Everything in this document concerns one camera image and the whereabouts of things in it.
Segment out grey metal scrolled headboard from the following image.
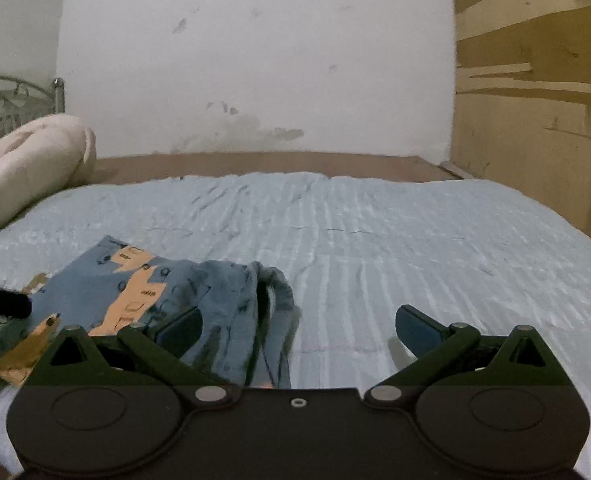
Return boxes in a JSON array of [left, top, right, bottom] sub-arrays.
[[0, 74, 66, 147]]

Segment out blue and orange printed pants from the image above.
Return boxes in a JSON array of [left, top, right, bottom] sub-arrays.
[[0, 235, 303, 391]]

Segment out rolled cream blanket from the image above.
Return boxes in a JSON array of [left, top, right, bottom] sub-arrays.
[[0, 114, 98, 247]]

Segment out light blue textured bedspread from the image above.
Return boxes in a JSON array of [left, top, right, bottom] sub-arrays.
[[0, 172, 591, 480]]

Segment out brown bed base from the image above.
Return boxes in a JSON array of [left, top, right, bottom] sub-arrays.
[[92, 151, 462, 187]]

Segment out brown wooden panel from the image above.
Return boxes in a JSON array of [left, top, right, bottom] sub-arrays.
[[449, 0, 591, 255]]

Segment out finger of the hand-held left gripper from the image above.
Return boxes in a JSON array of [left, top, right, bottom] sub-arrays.
[[0, 282, 33, 320]]

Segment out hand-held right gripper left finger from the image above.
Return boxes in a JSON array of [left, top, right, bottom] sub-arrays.
[[20, 306, 242, 407]]

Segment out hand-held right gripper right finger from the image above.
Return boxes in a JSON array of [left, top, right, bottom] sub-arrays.
[[363, 304, 577, 407]]

